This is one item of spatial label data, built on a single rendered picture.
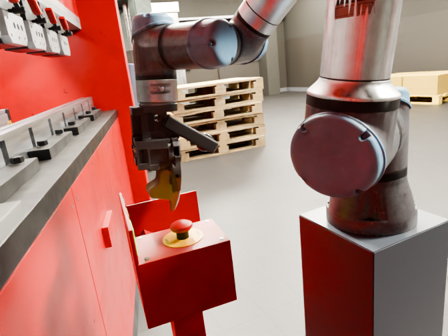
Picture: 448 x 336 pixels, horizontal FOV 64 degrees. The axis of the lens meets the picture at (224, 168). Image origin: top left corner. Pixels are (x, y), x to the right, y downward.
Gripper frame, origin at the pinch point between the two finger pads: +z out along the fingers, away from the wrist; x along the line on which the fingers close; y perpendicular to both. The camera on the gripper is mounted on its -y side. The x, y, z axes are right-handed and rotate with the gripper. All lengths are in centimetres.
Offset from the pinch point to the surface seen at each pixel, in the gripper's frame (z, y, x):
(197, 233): 2.4, -1.5, 10.3
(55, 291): 10.7, 23.3, 5.7
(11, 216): -17, 19, 46
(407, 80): -8, -531, -448
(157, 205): 1.2, 3.1, -4.2
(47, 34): -41, 25, -79
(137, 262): 3.0, 9.7, 15.4
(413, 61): -44, -641, -542
